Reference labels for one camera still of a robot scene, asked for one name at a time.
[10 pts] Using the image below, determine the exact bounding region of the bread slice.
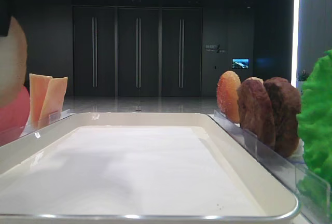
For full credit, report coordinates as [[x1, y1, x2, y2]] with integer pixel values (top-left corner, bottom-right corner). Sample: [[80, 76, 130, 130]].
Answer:
[[1, 17, 27, 107]]

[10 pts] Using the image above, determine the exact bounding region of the front brown meat patty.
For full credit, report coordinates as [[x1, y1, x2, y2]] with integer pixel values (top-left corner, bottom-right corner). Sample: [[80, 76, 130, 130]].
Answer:
[[237, 78, 275, 149]]

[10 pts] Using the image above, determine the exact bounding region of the brown meat patty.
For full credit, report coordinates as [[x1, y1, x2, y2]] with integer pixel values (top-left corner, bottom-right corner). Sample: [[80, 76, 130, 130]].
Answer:
[[264, 77, 301, 158], [237, 78, 275, 149]]

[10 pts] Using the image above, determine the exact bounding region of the front orange cheese slice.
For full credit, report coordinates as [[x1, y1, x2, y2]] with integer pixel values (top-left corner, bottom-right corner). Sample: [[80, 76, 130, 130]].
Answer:
[[39, 77, 68, 120]]

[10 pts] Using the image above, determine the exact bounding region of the orange cheese slice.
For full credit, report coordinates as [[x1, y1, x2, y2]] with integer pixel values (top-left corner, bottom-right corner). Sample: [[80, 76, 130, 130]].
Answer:
[[29, 74, 52, 128], [39, 77, 68, 120]]

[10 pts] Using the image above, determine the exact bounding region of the rear brown meat patty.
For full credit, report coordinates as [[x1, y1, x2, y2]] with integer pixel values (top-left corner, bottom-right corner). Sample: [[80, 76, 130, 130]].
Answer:
[[264, 77, 301, 158]]

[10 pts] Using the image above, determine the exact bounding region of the rear orange cheese slice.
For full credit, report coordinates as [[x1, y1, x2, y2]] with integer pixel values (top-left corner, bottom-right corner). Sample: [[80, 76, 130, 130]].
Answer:
[[29, 74, 52, 128]]

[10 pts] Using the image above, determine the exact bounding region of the front red tomato slice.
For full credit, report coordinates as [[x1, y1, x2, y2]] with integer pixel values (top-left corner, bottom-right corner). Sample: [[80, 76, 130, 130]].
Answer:
[[1, 86, 30, 146]]

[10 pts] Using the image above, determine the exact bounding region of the green lettuce leaf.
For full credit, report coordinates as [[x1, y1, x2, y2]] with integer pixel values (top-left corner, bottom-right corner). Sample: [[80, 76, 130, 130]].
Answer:
[[295, 49, 332, 211]]

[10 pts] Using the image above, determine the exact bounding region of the orange bun slice right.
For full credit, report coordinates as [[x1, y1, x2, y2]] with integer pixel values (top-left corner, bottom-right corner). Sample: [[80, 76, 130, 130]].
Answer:
[[216, 71, 241, 123]]

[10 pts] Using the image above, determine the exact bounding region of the dark triple door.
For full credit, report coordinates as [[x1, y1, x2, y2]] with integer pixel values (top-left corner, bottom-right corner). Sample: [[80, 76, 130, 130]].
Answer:
[[73, 6, 202, 97]]

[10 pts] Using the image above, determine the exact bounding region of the white metal tray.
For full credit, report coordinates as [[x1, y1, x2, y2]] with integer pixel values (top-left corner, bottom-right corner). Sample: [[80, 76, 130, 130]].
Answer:
[[1, 113, 300, 223]]

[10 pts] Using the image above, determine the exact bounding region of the small potted plant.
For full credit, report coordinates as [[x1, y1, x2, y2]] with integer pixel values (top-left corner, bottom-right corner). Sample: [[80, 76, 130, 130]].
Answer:
[[297, 69, 310, 82]]

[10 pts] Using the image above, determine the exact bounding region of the wall display screen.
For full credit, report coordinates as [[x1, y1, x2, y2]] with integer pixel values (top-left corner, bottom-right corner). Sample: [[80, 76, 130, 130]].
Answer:
[[232, 59, 250, 69]]

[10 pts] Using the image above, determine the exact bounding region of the clear left holder rail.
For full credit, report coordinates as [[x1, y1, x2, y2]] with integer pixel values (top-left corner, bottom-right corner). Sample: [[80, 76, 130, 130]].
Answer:
[[1, 109, 73, 146]]

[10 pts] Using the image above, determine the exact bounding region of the clear holder rail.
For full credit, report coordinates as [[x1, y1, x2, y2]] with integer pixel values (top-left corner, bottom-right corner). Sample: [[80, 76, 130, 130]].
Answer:
[[1, 109, 73, 146], [210, 110, 331, 223]]

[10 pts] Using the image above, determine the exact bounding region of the clear right holder rail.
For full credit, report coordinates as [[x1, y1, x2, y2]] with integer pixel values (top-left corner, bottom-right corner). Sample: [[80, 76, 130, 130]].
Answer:
[[210, 110, 331, 223]]

